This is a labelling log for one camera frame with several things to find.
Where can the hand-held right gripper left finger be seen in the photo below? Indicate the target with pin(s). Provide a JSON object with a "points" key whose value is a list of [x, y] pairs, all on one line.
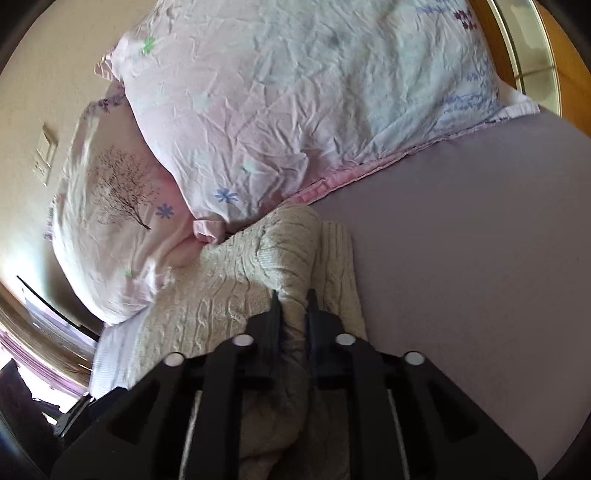
{"points": [[275, 318]]}

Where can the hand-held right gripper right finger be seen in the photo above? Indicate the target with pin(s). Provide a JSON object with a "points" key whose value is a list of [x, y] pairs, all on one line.
{"points": [[313, 318]]}

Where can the cream knitted blanket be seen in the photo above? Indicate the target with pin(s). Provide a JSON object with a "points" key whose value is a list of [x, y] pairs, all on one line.
{"points": [[231, 295]]}

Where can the wooden bedside furniture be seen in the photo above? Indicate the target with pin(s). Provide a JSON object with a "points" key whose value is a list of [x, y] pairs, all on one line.
{"points": [[46, 332]]}

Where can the lilac bed sheet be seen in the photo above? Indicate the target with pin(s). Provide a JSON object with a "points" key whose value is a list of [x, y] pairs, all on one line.
{"points": [[461, 277]]}

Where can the pink tree-print pillow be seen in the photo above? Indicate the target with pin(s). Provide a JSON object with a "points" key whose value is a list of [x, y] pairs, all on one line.
{"points": [[115, 221]]}

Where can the pink floral pillow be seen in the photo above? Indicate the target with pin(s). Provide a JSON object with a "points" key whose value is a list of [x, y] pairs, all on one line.
{"points": [[286, 106]]}

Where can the wooden headboard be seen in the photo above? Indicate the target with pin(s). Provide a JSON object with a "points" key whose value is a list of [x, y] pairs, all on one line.
{"points": [[531, 46]]}

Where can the wall switch plate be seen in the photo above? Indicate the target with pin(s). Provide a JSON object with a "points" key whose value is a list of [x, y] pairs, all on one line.
{"points": [[44, 154]]}

